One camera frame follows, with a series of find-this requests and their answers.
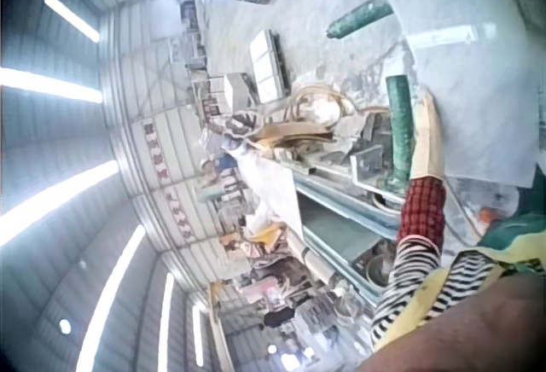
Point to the person's left hand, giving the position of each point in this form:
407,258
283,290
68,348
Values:
428,150

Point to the person's left fingers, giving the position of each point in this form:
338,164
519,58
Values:
430,112

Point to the green roller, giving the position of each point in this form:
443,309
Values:
360,18
401,133

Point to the round metal bucket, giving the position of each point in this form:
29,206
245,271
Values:
379,270

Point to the stack of white tiles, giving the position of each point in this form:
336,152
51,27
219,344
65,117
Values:
266,65

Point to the white board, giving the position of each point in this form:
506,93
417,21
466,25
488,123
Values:
273,193

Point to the small white box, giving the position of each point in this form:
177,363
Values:
236,89

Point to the heap of workshop clutter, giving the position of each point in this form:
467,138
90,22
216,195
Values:
273,269

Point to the background shelves with goods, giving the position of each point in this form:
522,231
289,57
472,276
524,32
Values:
194,35

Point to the grey metal machine frame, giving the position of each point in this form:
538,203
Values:
341,222

